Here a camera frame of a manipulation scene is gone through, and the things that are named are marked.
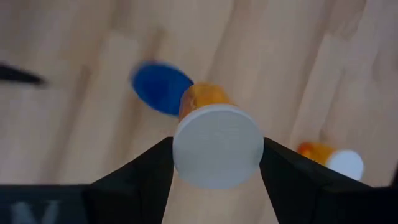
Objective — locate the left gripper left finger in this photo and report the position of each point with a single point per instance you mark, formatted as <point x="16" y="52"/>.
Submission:
<point x="140" y="186"/>

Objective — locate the amber pill bottle white cap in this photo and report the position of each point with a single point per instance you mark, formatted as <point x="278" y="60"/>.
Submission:
<point x="345" y="165"/>
<point x="217" y="146"/>

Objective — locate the clear bottle blue cap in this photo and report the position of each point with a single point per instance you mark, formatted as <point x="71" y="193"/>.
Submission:
<point x="158" y="87"/>

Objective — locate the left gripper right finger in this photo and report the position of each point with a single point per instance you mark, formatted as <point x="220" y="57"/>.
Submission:
<point x="304" y="189"/>

